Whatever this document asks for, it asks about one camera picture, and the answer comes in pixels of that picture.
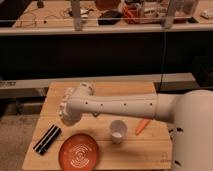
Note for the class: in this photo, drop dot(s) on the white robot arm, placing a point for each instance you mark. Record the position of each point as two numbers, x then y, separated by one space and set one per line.
191 114

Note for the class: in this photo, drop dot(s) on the white cup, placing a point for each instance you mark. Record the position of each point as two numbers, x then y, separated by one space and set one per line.
118 130

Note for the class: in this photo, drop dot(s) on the white bottle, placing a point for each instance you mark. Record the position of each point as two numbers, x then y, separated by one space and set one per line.
62 106

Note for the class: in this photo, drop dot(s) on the orange toy carrot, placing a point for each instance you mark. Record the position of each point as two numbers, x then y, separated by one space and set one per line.
142 125

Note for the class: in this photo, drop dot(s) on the orange plate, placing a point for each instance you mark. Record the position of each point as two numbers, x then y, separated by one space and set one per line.
80 152

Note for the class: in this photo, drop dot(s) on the orange tool on bench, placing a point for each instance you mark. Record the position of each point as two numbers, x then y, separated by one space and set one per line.
130 15

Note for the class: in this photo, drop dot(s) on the wooden workbench shelf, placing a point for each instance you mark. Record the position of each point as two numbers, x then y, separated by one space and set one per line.
54 17

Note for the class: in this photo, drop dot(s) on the left metal post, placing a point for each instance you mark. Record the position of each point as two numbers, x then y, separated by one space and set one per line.
75 6

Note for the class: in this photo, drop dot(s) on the metal post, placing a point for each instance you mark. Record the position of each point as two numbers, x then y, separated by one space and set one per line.
75 6
169 18

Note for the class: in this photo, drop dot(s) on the right metal post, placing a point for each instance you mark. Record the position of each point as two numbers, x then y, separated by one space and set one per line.
169 18

